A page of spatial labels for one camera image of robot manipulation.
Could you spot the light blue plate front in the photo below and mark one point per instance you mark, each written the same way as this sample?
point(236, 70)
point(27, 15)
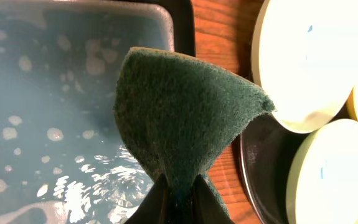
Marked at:
point(322, 184)

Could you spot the light blue plate upper left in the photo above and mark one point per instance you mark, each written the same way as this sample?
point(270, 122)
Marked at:
point(305, 56)

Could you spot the light blue plate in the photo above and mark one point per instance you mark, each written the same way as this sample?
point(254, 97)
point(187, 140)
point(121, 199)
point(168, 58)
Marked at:
point(322, 184)
point(305, 56)

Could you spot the black rectangular tray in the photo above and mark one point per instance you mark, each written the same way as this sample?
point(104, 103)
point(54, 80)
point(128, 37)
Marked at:
point(182, 14)

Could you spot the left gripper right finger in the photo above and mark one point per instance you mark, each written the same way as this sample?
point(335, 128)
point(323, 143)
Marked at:
point(205, 207)

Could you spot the green yellow sponge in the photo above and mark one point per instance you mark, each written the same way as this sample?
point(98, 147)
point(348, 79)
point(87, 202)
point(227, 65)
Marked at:
point(176, 114)

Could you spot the blue water basin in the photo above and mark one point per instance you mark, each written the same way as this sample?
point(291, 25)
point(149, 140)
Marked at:
point(61, 156)

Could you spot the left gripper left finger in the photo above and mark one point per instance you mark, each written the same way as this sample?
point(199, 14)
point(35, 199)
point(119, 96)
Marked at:
point(153, 209)

